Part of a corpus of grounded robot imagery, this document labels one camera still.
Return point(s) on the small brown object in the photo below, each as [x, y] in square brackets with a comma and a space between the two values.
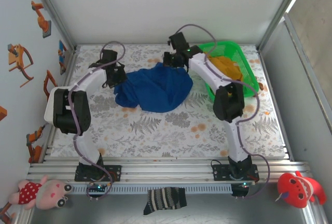
[262, 86]

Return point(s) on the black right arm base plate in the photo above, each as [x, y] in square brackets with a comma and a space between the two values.
[219, 172]

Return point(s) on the white tissue box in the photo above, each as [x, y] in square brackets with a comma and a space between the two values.
[48, 107]

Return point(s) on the orange machine wall sticker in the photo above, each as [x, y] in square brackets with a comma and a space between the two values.
[16, 60]

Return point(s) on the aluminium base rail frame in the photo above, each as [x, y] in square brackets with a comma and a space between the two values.
[166, 172]

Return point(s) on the blue t-shirt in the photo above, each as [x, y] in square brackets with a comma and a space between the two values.
[155, 89]

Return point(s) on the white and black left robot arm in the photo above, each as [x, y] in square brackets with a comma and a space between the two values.
[88, 81]

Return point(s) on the red plush monster toy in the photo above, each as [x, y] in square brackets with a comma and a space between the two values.
[295, 187]

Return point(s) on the green plastic basket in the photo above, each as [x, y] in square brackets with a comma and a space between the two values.
[249, 78]

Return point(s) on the orange bar wall sticker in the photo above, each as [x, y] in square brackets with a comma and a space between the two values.
[3, 208]

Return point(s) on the pink plush pig toy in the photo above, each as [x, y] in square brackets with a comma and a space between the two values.
[49, 193]

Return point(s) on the aluminium frame post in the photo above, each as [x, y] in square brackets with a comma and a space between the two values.
[284, 8]
[51, 8]

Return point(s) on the black striped sock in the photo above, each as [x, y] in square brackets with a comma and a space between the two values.
[163, 199]

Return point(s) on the blue and orange wall sticker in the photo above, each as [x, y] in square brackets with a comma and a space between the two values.
[61, 53]

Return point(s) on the yellow garment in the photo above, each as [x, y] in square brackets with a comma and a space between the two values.
[228, 66]

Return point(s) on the floral print table mat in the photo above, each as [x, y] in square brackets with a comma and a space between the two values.
[155, 136]

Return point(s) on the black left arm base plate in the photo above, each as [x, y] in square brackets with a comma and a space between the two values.
[115, 172]

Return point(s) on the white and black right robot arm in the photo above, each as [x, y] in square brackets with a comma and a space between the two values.
[207, 71]

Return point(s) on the small orange wall sticker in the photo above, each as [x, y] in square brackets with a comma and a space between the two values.
[2, 112]

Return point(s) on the orange curved wall sticker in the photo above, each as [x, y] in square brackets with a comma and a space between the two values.
[45, 86]

